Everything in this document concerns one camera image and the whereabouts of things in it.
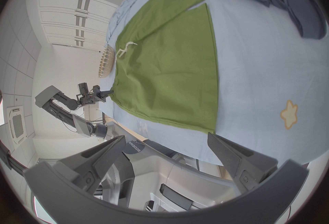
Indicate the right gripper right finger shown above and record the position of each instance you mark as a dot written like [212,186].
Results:
[244,169]

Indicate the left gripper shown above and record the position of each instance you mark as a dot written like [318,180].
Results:
[97,96]

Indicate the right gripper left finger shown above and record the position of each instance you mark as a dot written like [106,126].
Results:
[95,164]

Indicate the green shorts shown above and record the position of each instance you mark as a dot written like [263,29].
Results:
[167,63]

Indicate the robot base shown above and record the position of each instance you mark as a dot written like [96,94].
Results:
[164,166]

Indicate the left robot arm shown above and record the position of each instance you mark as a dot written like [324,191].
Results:
[47,96]

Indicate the round woven basket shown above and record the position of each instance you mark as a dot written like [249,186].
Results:
[106,62]

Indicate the white ceiling air conditioner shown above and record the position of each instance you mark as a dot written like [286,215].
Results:
[19,125]

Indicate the white wardrobe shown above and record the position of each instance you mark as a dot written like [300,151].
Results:
[61,15]

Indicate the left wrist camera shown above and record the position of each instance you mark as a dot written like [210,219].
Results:
[95,88]

